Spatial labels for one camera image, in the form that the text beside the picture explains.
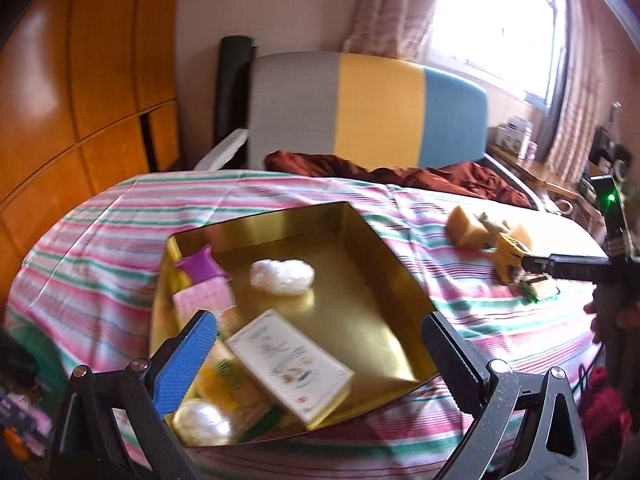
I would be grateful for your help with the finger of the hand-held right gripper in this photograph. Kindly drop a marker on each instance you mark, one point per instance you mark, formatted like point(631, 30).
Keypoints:
point(570, 266)

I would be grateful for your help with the white tissue ball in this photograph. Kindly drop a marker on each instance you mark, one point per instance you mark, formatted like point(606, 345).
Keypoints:
point(282, 276)

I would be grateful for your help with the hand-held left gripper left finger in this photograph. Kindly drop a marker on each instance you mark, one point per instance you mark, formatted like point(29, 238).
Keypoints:
point(184, 367)

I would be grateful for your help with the yellow green snack packet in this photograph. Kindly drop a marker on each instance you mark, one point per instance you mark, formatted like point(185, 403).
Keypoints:
point(227, 377)

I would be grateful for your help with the checked curtain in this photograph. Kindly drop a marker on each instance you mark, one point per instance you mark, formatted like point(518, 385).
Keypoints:
point(390, 10)
point(575, 110)

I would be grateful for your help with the white bed rail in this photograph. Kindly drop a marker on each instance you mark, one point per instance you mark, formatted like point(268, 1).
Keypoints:
point(220, 152)

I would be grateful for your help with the shiny white ball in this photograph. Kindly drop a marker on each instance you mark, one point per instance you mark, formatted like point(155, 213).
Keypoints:
point(200, 422)

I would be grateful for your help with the pink packet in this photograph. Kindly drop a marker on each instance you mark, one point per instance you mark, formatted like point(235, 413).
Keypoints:
point(205, 302)

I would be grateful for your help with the wooden desk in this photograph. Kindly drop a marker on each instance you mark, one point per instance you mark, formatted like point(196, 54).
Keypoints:
point(545, 172)

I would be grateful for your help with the grey metal bed rail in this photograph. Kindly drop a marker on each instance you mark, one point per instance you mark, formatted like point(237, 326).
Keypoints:
point(520, 185)

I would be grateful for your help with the red cloth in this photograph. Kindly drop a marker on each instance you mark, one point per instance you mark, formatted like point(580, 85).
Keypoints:
point(607, 405)

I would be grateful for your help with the grey yellow blue headboard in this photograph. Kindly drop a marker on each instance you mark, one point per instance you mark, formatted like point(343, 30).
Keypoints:
point(375, 110)

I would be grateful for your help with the gold tin box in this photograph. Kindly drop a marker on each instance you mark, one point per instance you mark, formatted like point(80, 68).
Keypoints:
point(360, 300)

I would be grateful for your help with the white medicine box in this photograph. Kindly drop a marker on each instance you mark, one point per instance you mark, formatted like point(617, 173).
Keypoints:
point(290, 357)

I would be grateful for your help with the bright window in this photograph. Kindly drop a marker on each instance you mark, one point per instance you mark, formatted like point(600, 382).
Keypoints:
point(495, 20)

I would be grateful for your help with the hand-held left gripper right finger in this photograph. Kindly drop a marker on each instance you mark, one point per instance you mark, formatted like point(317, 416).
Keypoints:
point(462, 367)

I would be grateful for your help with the green white small box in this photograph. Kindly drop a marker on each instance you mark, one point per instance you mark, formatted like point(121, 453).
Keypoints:
point(542, 289)

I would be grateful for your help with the person's right hand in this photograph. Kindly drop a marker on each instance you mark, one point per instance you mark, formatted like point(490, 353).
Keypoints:
point(596, 322)

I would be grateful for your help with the cluttered shelf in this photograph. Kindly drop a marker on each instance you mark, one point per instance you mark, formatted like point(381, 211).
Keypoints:
point(612, 150)

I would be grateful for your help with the white storage box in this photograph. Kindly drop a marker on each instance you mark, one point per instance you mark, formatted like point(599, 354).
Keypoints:
point(512, 135)

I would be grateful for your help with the dark red blanket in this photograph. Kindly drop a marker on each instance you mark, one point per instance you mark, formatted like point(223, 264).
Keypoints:
point(450, 180)

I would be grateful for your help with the striped bed sheet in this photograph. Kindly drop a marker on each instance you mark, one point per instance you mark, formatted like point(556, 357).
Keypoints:
point(100, 240)

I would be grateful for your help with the black bed post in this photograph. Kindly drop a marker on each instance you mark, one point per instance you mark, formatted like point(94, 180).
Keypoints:
point(232, 90)

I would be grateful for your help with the wooden wardrobe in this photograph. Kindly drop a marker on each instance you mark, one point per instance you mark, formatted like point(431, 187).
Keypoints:
point(75, 85)

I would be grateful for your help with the yellow sponge block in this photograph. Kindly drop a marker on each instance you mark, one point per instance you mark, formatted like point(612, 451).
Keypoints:
point(522, 236)
point(467, 230)

